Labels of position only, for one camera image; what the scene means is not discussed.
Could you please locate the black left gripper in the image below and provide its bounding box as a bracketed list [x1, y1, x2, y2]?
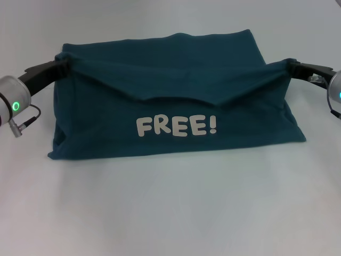
[18, 60, 72, 97]

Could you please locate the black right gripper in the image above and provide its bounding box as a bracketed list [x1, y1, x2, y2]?
[288, 61, 337, 89]

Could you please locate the teal blue shirt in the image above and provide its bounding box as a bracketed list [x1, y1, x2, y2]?
[47, 29, 306, 161]

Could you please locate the thin left gripper cable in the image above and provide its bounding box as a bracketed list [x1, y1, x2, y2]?
[23, 104, 42, 126]

